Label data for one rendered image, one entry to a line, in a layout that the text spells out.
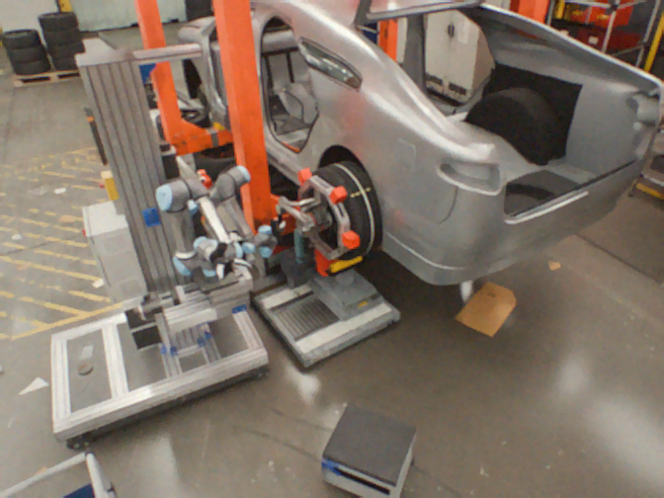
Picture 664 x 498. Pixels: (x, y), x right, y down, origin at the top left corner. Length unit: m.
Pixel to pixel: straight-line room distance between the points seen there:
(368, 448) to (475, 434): 0.80
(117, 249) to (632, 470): 3.05
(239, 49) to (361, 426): 2.24
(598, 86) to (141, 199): 3.09
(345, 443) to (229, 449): 0.78
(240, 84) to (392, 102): 0.97
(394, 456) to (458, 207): 1.29
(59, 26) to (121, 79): 8.44
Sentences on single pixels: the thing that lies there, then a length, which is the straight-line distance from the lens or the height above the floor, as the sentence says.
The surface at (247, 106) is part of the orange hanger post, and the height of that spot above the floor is 1.56.
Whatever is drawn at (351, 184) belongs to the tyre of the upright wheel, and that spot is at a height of 1.14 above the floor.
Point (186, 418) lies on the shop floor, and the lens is 3.31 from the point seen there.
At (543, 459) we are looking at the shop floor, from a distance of 3.20.
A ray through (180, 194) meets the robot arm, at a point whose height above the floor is 1.42.
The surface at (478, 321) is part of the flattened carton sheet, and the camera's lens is 3.82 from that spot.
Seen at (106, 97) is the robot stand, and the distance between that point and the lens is 2.56.
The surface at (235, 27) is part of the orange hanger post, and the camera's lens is 3.11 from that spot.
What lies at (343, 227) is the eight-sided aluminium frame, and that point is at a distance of 3.05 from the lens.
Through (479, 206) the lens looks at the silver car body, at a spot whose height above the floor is 1.32.
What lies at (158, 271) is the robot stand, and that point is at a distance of 2.99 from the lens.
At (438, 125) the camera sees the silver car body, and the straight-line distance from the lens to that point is 2.55.
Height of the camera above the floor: 2.56
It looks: 35 degrees down
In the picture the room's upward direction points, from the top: 2 degrees counter-clockwise
